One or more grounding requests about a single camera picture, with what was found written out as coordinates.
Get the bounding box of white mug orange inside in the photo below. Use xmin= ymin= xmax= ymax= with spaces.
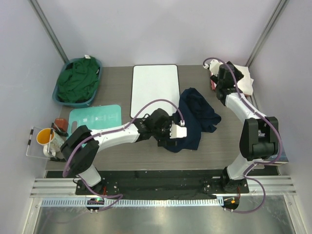
xmin=36 ymin=128 xmax=64 ymax=158

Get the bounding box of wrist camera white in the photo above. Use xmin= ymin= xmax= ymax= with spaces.
xmin=203 ymin=59 xmax=223 ymax=76
xmin=169 ymin=124 xmax=187 ymax=139

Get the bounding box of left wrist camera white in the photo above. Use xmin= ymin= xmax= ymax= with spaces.
xmin=169 ymin=124 xmax=187 ymax=139

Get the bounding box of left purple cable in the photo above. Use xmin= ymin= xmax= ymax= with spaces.
xmin=62 ymin=98 xmax=186 ymax=212

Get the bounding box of brown red block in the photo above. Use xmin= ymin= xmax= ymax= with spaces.
xmin=54 ymin=118 xmax=68 ymax=131

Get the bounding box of teal cutting board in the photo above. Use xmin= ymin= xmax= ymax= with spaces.
xmin=67 ymin=104 xmax=122 ymax=138

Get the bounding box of dark blue book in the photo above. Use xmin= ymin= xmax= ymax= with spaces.
xmin=264 ymin=147 xmax=289 ymax=165

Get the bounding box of black white marker pen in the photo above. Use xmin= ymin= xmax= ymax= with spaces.
xmin=27 ymin=129 xmax=33 ymax=146

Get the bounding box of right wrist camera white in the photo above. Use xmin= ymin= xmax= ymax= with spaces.
xmin=203 ymin=59 xmax=223 ymax=76

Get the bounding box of clear acrylic tray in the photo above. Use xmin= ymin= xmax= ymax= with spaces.
xmin=26 ymin=127 xmax=56 ymax=159

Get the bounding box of teal laundry basket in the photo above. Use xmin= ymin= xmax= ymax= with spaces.
xmin=52 ymin=55 xmax=102 ymax=108

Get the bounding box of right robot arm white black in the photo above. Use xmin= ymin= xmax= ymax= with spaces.
xmin=209 ymin=59 xmax=281 ymax=193

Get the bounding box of navy blue t shirt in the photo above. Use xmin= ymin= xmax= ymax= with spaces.
xmin=164 ymin=88 xmax=221 ymax=153

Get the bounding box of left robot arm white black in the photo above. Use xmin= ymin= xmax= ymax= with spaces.
xmin=60 ymin=108 xmax=187 ymax=195

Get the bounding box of pink folded t shirt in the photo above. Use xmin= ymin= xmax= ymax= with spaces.
xmin=211 ymin=81 xmax=215 ymax=91

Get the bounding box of white slotted cable duct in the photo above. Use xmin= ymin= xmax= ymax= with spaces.
xmin=41 ymin=197 xmax=224 ymax=208

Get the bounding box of green t shirt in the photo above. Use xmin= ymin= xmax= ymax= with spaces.
xmin=57 ymin=57 xmax=100 ymax=103

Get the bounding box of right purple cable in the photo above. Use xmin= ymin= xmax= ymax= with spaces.
xmin=202 ymin=57 xmax=285 ymax=213

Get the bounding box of purple cable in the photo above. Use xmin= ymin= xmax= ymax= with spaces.
xmin=62 ymin=98 xmax=186 ymax=212
xmin=202 ymin=57 xmax=285 ymax=213

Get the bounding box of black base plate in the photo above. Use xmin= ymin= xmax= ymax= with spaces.
xmin=76 ymin=170 xmax=249 ymax=200

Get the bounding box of white board with black rim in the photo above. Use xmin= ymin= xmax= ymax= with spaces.
xmin=130 ymin=64 xmax=180 ymax=118

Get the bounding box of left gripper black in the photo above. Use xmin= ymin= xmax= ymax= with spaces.
xmin=153 ymin=117 xmax=177 ymax=146

